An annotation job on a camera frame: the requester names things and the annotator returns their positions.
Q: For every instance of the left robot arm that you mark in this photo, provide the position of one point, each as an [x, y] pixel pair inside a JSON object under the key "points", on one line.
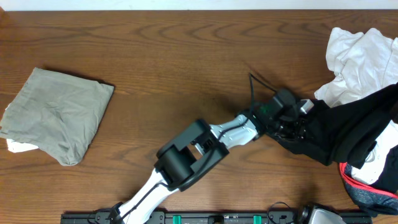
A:
{"points": [[184, 160]]}

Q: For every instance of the grey red-trimmed shorts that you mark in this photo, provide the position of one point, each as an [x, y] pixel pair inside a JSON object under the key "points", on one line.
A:
{"points": [[373, 201]]}

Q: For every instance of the folded olive grey garment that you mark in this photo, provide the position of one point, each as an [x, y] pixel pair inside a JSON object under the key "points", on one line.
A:
{"points": [[58, 113]]}

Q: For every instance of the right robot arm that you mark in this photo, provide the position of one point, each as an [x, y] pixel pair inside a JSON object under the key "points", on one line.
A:
{"points": [[314, 214]]}

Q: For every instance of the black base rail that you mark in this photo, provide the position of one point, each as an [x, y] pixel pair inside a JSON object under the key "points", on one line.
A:
{"points": [[277, 216]]}

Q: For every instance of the white folded cloth under garment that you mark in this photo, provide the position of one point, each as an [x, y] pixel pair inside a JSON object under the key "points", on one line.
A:
{"points": [[16, 147]]}

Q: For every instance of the crumpled white shirt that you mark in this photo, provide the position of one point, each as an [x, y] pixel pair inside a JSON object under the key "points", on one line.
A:
{"points": [[362, 64]]}

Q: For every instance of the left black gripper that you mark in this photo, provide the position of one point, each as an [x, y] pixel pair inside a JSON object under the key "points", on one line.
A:
{"points": [[292, 130]]}

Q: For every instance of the black t-shirt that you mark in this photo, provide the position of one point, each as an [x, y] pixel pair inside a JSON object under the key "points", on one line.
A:
{"points": [[345, 133]]}

